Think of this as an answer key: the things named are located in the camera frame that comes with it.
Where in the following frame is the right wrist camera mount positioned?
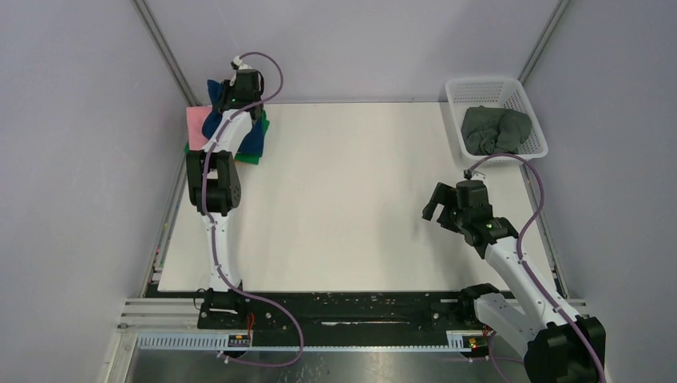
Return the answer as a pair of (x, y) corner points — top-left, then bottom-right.
(463, 168), (486, 182)

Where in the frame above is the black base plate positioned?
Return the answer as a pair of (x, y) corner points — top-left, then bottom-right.
(197, 291), (486, 346)

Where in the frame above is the pink folded t-shirt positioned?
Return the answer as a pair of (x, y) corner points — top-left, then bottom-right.
(186, 105), (212, 150)

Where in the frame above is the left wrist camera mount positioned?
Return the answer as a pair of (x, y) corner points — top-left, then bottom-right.
(231, 56), (256, 75)

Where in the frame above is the white plastic basket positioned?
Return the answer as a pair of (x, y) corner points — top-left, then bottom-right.
(445, 77), (549, 166)

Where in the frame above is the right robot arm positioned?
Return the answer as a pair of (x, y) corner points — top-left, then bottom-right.
(422, 180), (606, 382)

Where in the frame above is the white slotted cable duct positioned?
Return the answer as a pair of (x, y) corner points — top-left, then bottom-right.
(137, 332), (473, 353)

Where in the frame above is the green folded t-shirt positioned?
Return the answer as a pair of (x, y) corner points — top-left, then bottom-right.
(184, 114), (270, 164)

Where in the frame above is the blue printed t-shirt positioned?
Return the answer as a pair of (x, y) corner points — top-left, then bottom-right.
(202, 79), (270, 164)

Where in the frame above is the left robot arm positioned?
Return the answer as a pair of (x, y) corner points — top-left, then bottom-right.
(185, 65), (269, 328)

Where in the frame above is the grey crumpled t-shirt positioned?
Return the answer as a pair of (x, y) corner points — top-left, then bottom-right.
(461, 106), (533, 156)

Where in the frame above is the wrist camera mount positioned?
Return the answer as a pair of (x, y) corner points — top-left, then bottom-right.
(231, 56), (256, 75)
(463, 168), (486, 182)

